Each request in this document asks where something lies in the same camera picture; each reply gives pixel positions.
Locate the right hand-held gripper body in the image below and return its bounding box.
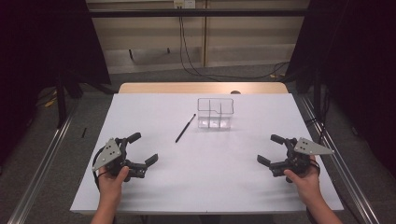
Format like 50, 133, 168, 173
281, 137, 335, 183

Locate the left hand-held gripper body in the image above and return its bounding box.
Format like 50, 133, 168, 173
92, 137, 134, 183

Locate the black pen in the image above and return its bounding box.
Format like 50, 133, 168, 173
175, 113, 197, 144

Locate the clear acrylic organizer box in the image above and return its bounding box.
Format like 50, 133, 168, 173
196, 97, 235, 131

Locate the person's left hand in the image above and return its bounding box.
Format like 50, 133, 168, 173
97, 165, 131, 208

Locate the person's right hand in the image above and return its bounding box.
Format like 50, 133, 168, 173
283, 155, 325, 208

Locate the white table mat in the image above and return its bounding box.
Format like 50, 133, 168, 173
69, 92, 345, 216

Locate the black metal stand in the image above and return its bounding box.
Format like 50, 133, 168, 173
55, 74, 68, 129

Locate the wooden table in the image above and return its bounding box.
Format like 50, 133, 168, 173
118, 81, 290, 95

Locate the black curtain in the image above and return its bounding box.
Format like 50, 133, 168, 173
0, 0, 111, 162
284, 0, 396, 178

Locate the black horizontal metal bar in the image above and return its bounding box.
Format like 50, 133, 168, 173
88, 8, 309, 18

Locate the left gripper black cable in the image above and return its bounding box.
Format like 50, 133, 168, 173
92, 148, 108, 191

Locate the aluminium floor rail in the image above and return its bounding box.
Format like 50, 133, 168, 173
298, 94, 381, 224
7, 102, 80, 224

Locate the long black floor cable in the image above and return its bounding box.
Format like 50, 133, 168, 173
178, 15, 290, 80

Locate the short black wall cable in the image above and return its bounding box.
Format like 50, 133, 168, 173
178, 15, 206, 77

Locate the wooden vertical wall strip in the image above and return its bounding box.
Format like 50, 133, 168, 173
202, 0, 208, 68

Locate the white wall socket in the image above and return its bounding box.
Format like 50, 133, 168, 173
173, 0, 196, 9

